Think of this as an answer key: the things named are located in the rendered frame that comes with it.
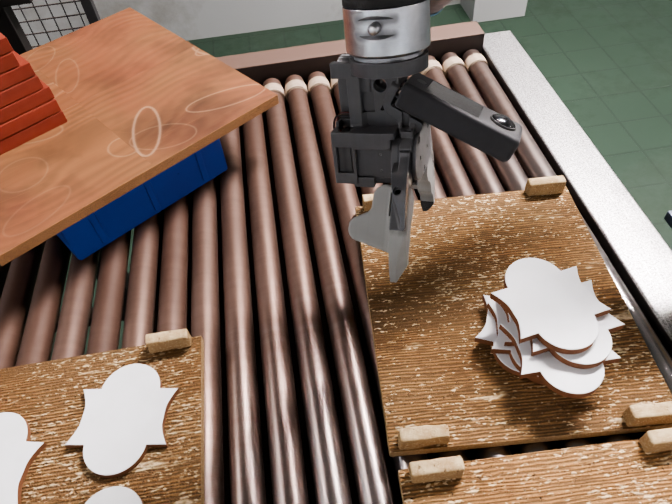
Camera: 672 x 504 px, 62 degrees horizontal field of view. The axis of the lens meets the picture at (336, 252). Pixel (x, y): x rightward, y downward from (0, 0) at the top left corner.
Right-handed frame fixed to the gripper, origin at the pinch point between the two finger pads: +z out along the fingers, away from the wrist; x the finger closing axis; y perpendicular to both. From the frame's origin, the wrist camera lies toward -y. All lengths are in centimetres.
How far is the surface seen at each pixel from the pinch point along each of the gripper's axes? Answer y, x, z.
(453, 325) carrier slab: -2.3, -9.1, 18.2
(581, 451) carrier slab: -18.9, 3.0, 24.1
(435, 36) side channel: 13, -77, -5
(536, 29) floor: -1, -286, 37
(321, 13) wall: 116, -267, 20
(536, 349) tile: -13.0, -2.2, 14.3
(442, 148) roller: 5.9, -46.4, 8.1
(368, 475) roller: 4.0, 11.8, 25.0
